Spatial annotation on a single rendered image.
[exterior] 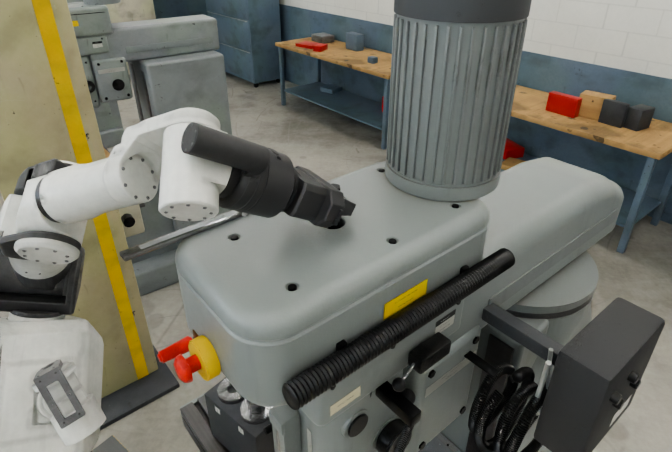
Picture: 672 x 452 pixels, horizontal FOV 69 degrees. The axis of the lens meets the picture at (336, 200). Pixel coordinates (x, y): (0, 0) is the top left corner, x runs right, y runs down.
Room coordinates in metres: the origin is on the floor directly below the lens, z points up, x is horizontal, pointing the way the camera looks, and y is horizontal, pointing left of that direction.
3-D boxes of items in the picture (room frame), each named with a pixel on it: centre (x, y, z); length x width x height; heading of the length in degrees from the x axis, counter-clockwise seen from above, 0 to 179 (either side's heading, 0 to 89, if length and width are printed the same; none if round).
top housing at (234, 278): (0.64, -0.01, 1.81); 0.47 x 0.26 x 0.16; 130
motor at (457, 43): (0.79, -0.19, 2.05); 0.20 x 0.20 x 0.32
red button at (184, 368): (0.47, 0.20, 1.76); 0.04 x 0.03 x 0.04; 40
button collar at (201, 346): (0.49, 0.18, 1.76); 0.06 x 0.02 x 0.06; 40
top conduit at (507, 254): (0.54, -0.12, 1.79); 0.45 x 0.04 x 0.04; 130
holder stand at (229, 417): (0.94, 0.26, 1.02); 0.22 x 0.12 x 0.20; 50
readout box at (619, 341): (0.57, -0.44, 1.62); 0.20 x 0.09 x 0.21; 130
